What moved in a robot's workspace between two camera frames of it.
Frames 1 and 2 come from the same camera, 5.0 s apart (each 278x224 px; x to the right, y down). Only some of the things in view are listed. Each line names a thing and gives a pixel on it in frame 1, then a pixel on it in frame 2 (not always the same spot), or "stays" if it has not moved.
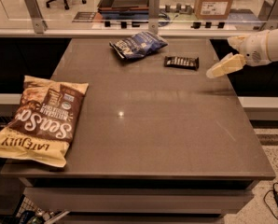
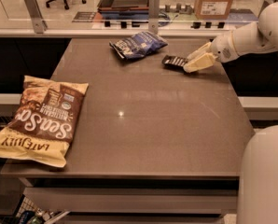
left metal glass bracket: (34, 12) stays
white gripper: (253, 49) to (223, 49)
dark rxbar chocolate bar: (182, 62) stays
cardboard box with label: (215, 2) stays
